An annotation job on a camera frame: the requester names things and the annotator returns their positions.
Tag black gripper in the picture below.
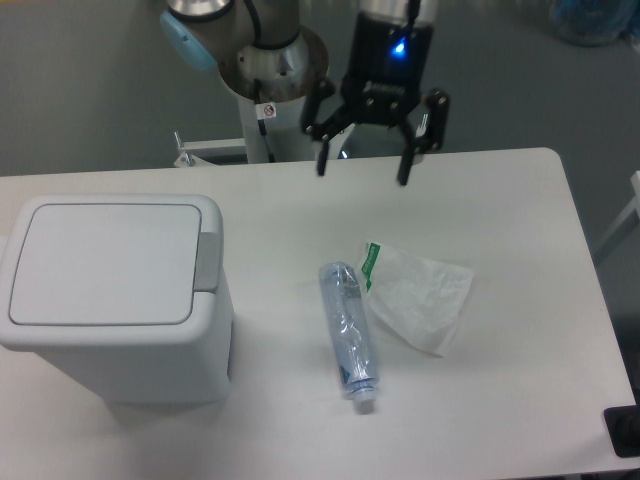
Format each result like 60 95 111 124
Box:
300 11 449 186

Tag white push-lid trash can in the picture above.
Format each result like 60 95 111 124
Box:
1 194 234 404

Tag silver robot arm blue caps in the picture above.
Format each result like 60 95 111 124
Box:
160 1 450 184

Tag white plastic bag green strip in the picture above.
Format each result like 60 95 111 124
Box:
357 240 475 357

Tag blue plastic bag on floor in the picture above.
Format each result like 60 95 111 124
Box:
548 1 639 47

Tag crushed clear plastic bottle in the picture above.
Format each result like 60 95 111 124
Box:
318 262 379 414

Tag white furniture leg right edge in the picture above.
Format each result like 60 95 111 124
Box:
592 171 639 265

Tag black device at table edge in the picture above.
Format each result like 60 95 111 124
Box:
603 405 639 458

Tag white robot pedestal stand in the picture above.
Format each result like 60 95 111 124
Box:
172 92 430 169

